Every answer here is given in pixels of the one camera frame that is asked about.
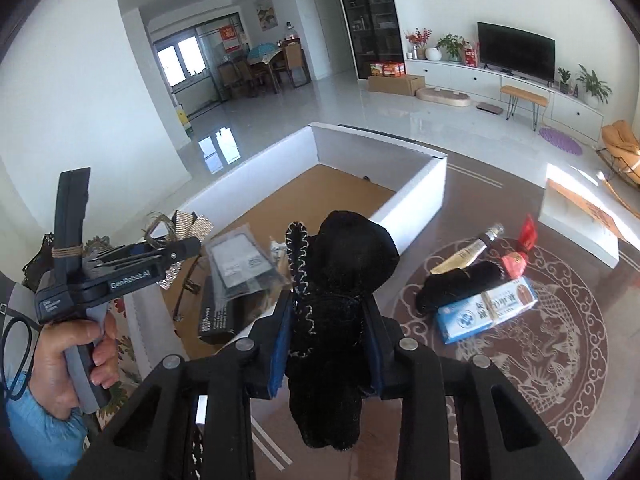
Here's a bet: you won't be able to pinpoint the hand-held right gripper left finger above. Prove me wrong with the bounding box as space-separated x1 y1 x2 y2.
70 292 296 480

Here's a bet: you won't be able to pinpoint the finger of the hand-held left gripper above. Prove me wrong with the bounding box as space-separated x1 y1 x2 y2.
82 237 202 281

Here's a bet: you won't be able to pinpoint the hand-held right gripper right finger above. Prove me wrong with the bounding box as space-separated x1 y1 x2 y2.
362 302 586 480

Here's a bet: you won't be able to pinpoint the clear glasses with cord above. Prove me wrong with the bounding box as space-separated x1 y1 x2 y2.
172 260 211 323

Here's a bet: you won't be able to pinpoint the silver glitter bow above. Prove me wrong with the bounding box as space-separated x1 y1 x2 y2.
157 210 213 291

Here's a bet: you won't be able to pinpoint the black printed box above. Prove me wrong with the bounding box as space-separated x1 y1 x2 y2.
196 275 273 346

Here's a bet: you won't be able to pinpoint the phone case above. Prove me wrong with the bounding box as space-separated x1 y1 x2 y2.
202 232 296 306

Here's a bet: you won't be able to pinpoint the blue and white medicine box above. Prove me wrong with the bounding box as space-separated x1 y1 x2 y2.
436 277 539 345

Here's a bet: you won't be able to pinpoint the gold tube with silver cap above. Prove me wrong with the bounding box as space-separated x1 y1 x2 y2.
428 223 506 277

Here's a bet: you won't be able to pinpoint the large white cardboard box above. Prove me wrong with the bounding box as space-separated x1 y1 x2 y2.
122 121 447 391

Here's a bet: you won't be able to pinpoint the red packet with cord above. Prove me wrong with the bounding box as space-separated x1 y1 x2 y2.
500 214 538 281

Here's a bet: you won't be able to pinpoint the person's left forearm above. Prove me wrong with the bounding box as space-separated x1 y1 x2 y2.
0 390 91 480

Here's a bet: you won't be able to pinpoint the person's left hand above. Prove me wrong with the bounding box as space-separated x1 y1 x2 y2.
30 312 118 421

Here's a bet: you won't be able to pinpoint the floral patterned rug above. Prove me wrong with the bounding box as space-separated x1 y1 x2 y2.
95 295 146 431

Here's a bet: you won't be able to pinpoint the wooden dining chair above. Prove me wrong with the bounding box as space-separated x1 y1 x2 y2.
282 40 312 90
217 60 261 101

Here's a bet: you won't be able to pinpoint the balcony window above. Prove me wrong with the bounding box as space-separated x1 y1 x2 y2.
152 32 206 91

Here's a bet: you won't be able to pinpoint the dining table with teal cloth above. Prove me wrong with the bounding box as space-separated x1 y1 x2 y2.
247 45 286 93

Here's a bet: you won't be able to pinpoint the red door poster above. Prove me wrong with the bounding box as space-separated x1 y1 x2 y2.
220 22 243 53

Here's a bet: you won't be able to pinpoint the white flat box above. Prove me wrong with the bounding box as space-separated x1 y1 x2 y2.
537 177 621 268

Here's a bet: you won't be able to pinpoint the white door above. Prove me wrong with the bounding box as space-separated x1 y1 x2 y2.
310 0 353 81

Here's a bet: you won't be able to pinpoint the beige oval pet mat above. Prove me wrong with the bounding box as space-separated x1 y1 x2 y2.
416 87 473 108

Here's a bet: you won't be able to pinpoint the brown cardboard box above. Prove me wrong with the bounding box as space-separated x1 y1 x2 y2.
367 74 426 97

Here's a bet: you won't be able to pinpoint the purple round mat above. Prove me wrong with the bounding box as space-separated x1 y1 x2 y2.
538 127 583 157

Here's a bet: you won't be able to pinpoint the white television cabinet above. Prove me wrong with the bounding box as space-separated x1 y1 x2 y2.
404 57 605 143

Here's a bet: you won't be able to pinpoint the wooden bench with hairpin legs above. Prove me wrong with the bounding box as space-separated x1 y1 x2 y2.
500 85 549 131

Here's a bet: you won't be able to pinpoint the black glass display cabinet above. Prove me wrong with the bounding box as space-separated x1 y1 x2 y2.
330 0 406 81

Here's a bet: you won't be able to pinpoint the orange lounge chair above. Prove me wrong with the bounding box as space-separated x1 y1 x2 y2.
595 120 640 206

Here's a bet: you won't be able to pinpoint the red flower arrangement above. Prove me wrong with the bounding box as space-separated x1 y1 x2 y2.
405 27 433 60

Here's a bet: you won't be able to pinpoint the green potted plant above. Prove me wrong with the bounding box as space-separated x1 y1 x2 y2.
437 33 468 63

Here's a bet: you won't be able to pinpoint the black television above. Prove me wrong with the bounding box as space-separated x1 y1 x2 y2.
476 21 557 85

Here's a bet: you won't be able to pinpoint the large leafy potted plant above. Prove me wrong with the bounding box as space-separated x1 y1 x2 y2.
575 63 613 108

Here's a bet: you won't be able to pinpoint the black cable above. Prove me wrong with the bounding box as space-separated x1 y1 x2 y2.
0 315 43 401

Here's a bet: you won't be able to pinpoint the framed wall painting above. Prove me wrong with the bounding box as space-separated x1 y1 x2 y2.
255 0 279 31

